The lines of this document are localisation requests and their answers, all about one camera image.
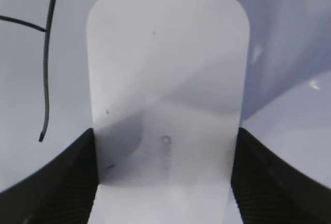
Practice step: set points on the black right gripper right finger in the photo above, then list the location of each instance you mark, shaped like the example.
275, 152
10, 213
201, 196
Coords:
268, 190

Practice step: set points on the white whiteboard eraser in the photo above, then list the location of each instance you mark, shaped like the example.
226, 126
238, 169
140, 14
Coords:
167, 82

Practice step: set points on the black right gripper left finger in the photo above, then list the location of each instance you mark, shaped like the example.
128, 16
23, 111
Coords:
63, 191

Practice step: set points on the white board with aluminium frame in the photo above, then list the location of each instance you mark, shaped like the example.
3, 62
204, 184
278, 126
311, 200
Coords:
46, 97

